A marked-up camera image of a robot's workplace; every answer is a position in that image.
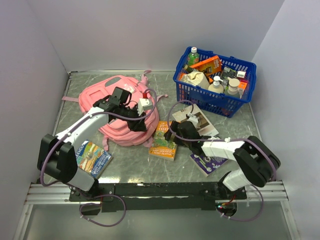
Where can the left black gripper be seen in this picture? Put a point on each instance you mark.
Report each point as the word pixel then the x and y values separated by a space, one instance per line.
pixel 137 125

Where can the green drink bottle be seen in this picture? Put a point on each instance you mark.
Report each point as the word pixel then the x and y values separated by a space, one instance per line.
pixel 193 57

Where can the grey pump bottle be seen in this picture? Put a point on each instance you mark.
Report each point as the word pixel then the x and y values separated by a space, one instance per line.
pixel 232 88

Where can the purple book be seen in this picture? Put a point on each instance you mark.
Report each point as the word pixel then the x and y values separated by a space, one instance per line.
pixel 207 165

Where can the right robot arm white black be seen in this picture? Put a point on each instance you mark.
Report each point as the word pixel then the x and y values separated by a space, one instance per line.
pixel 257 164

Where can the blue treehouse book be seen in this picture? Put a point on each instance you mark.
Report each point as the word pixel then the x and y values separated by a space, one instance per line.
pixel 92 158

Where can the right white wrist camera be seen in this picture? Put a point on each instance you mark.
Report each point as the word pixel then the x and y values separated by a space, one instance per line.
pixel 193 119

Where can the white pump soap bottle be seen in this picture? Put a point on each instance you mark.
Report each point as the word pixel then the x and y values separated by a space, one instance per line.
pixel 216 86

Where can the orange box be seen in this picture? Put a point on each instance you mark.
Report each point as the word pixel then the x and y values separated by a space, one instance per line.
pixel 209 66

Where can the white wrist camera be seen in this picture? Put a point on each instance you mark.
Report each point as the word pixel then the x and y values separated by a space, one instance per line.
pixel 144 104
pixel 193 119

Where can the blue plastic basket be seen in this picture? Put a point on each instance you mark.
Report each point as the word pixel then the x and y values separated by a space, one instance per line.
pixel 220 104

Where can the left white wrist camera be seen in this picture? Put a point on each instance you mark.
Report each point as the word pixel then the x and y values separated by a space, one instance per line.
pixel 144 104

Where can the dark green packet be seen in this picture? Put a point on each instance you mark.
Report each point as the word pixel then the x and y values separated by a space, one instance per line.
pixel 228 72

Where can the orange treehouse book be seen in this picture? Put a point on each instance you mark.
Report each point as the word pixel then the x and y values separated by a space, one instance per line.
pixel 160 147

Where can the white coffee cover book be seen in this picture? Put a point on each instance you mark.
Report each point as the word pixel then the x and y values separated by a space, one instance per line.
pixel 205 127

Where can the pink student backpack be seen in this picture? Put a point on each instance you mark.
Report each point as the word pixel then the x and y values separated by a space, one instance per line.
pixel 123 133

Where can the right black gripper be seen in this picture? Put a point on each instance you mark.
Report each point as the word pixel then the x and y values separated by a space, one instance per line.
pixel 174 126

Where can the small orange packet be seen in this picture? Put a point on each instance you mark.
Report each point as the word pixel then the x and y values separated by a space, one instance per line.
pixel 242 87

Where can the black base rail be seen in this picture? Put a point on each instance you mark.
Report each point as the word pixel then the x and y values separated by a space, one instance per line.
pixel 159 196

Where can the beige crumpled bag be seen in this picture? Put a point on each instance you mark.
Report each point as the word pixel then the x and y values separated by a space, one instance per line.
pixel 195 78

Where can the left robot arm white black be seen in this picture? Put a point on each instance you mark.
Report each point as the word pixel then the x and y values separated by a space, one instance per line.
pixel 57 154

